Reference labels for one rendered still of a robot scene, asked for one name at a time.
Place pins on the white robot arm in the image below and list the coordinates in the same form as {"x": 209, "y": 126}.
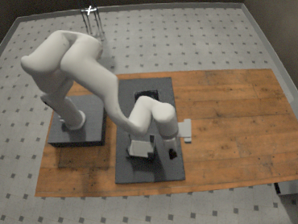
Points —
{"x": 80, "y": 64}

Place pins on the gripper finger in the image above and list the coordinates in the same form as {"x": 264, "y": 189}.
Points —
{"x": 171, "y": 154}

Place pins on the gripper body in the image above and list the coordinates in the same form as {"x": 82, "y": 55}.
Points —
{"x": 170, "y": 143}

